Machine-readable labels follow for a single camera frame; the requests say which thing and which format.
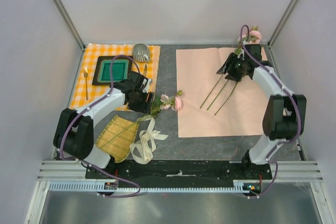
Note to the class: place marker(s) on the orange white checkered cloth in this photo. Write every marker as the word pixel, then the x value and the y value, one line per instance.
pixel 93 51

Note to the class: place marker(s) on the cream ribbon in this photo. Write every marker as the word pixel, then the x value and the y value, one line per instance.
pixel 142 150

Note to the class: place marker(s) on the pink wrapping paper sheet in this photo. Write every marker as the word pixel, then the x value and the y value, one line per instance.
pixel 196 76

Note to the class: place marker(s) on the white cable duct strip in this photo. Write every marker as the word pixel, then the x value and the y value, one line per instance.
pixel 105 187

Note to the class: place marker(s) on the woven bamboo mat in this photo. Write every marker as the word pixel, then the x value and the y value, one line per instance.
pixel 116 138

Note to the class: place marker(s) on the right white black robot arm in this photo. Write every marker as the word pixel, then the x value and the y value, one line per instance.
pixel 284 117

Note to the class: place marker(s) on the grey striped mug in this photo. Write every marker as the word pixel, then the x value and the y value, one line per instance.
pixel 141 53

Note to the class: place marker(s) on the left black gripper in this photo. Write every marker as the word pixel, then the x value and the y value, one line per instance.
pixel 145 107

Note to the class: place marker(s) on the right aluminium frame post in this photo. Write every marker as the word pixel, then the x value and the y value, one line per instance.
pixel 284 18

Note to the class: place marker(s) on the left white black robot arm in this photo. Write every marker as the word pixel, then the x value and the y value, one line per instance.
pixel 74 135

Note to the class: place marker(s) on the pink rose stem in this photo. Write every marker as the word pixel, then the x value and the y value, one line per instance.
pixel 164 102
pixel 253 36

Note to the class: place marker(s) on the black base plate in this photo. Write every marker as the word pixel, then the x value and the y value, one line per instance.
pixel 185 173

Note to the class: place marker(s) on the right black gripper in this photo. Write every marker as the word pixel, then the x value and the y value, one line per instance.
pixel 232 59

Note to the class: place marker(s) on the black green square plate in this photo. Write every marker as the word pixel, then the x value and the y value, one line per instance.
pixel 120 70

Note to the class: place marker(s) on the gold spoon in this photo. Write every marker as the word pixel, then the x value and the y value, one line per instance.
pixel 85 74

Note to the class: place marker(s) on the cream rose stem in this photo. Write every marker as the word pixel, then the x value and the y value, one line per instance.
pixel 221 96

